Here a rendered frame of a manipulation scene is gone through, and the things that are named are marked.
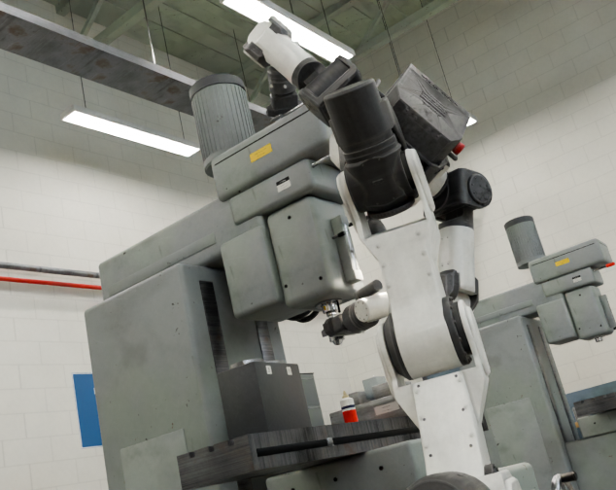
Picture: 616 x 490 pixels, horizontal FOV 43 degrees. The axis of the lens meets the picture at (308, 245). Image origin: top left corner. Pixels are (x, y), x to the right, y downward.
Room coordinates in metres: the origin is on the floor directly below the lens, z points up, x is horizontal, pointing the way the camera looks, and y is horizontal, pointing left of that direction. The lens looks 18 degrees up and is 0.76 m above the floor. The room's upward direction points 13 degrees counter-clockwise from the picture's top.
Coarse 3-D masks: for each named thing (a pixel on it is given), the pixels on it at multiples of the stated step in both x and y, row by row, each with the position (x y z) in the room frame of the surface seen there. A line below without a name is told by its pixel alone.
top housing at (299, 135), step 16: (304, 112) 2.12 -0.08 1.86; (272, 128) 2.19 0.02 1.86; (288, 128) 2.16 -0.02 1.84; (304, 128) 2.13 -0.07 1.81; (320, 128) 2.10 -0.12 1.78; (240, 144) 2.27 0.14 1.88; (256, 144) 2.23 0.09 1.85; (272, 144) 2.20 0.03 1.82; (288, 144) 2.17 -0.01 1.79; (304, 144) 2.13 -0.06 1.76; (320, 144) 2.11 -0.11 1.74; (224, 160) 2.31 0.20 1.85; (240, 160) 2.27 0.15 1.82; (256, 160) 2.24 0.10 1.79; (272, 160) 2.21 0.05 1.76; (288, 160) 2.18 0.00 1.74; (224, 176) 2.32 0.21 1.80; (240, 176) 2.28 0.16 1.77; (256, 176) 2.25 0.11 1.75; (224, 192) 2.32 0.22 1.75
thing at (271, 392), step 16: (240, 368) 1.93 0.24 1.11; (256, 368) 1.91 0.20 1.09; (272, 368) 1.98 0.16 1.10; (288, 368) 2.05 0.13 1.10; (224, 384) 1.96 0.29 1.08; (240, 384) 1.93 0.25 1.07; (256, 384) 1.92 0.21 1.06; (272, 384) 1.97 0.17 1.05; (288, 384) 2.04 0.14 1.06; (224, 400) 1.96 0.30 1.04; (240, 400) 1.94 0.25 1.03; (256, 400) 1.92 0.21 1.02; (272, 400) 1.95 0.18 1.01; (288, 400) 2.02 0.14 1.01; (304, 400) 2.10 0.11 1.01; (224, 416) 1.96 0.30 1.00; (240, 416) 1.94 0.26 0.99; (256, 416) 1.92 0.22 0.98; (272, 416) 1.94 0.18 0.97; (288, 416) 2.01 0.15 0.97; (304, 416) 2.08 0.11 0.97; (240, 432) 1.95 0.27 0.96; (256, 432) 1.93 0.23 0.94
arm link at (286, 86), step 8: (272, 88) 2.17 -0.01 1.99; (280, 88) 2.16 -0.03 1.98; (288, 88) 2.16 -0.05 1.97; (272, 96) 2.20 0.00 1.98; (280, 96) 2.19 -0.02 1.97; (288, 96) 2.20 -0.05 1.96; (296, 96) 2.21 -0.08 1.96; (272, 104) 2.21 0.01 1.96; (280, 104) 2.21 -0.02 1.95; (288, 104) 2.22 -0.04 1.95; (296, 104) 2.23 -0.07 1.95; (272, 112) 2.23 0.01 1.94; (280, 112) 2.23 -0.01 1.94
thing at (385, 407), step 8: (360, 392) 2.41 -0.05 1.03; (360, 400) 2.40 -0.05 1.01; (368, 400) 2.44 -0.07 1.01; (376, 400) 2.36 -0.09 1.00; (384, 400) 2.35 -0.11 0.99; (392, 400) 2.34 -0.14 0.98; (360, 408) 2.39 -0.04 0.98; (368, 408) 2.38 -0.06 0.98; (376, 408) 2.37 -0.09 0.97; (384, 408) 2.36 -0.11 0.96; (392, 408) 2.34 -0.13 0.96; (400, 408) 2.33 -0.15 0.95; (336, 416) 2.44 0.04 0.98; (360, 416) 2.40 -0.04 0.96; (368, 416) 2.39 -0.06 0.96; (376, 416) 2.37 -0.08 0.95; (384, 416) 2.36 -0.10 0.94; (392, 416) 2.34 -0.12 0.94
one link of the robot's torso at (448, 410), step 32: (384, 352) 1.54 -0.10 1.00; (480, 352) 1.52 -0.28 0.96; (416, 384) 1.55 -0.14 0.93; (448, 384) 1.52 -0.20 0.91; (480, 384) 1.52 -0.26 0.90; (416, 416) 1.55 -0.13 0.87; (448, 416) 1.49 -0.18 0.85; (480, 416) 1.54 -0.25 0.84; (448, 448) 1.47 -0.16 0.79; (480, 448) 1.46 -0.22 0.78
